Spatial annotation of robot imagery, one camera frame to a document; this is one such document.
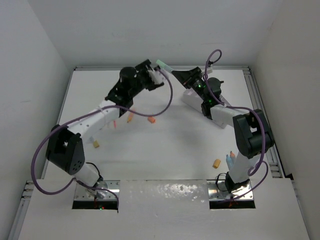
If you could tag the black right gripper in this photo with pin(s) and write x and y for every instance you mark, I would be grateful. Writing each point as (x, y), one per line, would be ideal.
(188, 77)

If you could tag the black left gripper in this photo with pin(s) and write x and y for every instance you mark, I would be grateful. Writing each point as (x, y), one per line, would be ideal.
(143, 68)

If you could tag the green highlighter pen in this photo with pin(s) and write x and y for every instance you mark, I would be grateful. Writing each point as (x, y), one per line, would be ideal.
(164, 66)

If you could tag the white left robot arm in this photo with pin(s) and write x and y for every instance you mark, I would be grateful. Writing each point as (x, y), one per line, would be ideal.
(65, 147)

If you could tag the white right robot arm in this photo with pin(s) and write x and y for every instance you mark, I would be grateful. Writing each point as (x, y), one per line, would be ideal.
(253, 135)

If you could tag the white purple desk organizer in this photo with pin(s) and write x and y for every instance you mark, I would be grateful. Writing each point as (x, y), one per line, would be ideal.
(191, 98)

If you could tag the orange fat pencil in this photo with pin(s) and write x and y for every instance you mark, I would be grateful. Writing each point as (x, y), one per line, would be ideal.
(130, 115)

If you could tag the orange marker cap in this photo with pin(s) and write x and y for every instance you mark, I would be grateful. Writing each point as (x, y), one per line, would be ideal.
(151, 119)

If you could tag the blue highlighter pen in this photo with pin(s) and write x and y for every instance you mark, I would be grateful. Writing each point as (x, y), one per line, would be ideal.
(229, 162)

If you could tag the small yellow eraser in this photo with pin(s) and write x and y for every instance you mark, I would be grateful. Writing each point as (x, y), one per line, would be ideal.
(95, 144)

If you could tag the yellow marker cap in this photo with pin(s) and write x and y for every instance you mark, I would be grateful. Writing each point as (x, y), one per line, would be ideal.
(216, 163)

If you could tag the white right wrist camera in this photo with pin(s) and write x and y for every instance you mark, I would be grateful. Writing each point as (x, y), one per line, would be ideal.
(208, 69)

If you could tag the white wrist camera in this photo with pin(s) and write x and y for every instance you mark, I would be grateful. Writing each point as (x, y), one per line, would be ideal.
(156, 76)
(208, 69)

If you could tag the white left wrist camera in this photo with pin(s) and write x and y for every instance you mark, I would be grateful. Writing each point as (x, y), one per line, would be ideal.
(156, 76)

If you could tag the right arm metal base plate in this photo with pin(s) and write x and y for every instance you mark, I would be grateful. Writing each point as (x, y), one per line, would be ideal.
(218, 192)

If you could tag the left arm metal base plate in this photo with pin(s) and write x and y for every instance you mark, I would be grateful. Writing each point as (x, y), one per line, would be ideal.
(107, 190)

